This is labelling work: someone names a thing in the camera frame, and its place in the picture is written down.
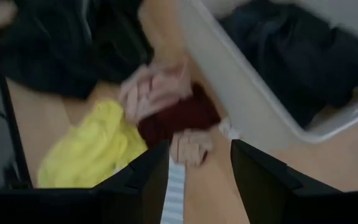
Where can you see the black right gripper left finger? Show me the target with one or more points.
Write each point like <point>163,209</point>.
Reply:
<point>141,186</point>

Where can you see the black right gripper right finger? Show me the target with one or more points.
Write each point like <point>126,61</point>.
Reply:
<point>269,193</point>

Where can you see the white grey striped sock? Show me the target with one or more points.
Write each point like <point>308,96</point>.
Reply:
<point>174,193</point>

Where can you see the beige sock with red trim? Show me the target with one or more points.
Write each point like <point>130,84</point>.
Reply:
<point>190,147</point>

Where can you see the yellow garment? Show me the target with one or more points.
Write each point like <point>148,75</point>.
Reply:
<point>89,149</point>

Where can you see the maroon garment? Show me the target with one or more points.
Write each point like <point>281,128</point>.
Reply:
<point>182,118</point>

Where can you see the pink garment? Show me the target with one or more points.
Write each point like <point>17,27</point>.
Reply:
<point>157,90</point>

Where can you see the dark navy garment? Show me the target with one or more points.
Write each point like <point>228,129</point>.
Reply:
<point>291,56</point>

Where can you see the dark green garment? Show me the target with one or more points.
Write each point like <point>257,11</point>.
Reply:
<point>57,46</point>

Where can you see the small white tag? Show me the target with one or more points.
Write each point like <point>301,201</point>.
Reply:
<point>228,129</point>

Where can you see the white perforated plastic basket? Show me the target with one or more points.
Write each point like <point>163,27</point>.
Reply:
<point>244,93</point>

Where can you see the black metal table frame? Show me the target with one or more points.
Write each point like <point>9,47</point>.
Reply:
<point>11,124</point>

